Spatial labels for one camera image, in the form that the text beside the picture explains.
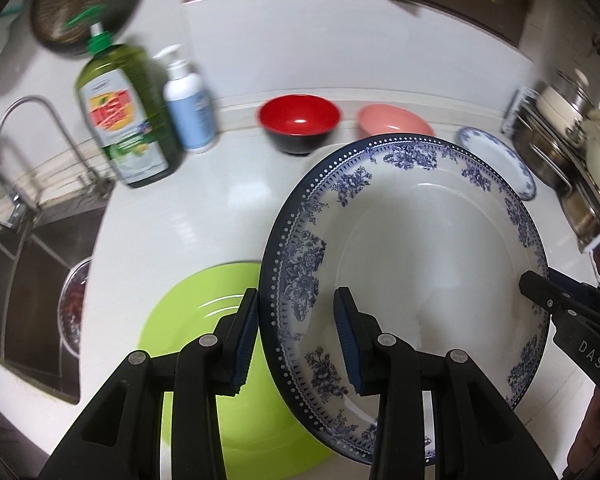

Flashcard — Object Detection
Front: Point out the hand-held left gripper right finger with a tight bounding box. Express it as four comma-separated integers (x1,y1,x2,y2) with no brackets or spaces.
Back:
333,286,556,480

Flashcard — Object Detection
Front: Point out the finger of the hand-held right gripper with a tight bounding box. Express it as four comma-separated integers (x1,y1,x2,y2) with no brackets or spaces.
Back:
547,267,600,304
519,270,582,317

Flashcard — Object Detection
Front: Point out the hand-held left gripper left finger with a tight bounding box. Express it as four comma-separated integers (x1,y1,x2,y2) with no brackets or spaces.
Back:
40,287,260,480

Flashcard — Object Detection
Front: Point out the green plate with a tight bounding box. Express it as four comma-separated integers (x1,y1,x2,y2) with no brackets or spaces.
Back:
137,261,336,466

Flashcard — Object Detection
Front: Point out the large blue floral plate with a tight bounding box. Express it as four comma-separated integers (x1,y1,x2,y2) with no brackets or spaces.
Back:
258,133,552,467

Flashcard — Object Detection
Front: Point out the small blue floral plate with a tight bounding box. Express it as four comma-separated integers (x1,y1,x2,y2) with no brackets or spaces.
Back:
455,126,537,202

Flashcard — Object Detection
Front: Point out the pink bowl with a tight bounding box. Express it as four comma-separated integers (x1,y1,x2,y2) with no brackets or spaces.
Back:
357,104,437,142

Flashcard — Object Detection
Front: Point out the red bowl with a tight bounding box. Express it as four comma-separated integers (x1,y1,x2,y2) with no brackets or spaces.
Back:
258,94,342,157

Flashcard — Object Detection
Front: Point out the person's right hand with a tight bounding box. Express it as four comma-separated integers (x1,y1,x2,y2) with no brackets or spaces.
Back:
567,390,600,468

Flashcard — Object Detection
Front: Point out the deep stainless steel pot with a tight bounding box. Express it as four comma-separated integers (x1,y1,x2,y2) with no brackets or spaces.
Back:
560,180,600,241

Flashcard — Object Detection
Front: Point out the shallow stainless steel pan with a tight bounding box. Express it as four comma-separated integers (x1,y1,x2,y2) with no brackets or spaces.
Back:
512,110,576,191

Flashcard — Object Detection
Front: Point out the metal colander with red food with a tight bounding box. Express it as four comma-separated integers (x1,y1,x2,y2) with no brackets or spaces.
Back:
57,257,93,361

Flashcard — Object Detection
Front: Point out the cream enamel pot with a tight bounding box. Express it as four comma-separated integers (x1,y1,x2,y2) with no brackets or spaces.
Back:
535,70,596,121

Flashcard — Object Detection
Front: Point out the steel sink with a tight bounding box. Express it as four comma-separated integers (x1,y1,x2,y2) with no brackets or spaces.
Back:
0,200,106,406

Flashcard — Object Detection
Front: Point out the white pump bottle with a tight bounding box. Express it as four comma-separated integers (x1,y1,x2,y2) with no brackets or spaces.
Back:
152,44,218,154

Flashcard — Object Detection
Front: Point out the green dish soap bottle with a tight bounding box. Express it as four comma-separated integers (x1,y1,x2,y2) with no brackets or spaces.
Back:
64,5,186,190

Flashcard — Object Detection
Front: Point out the metal faucet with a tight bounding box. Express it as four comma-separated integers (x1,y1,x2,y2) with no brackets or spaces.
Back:
0,95,116,226

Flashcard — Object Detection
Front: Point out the white wire rack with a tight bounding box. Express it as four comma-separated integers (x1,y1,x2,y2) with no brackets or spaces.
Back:
502,87,600,253

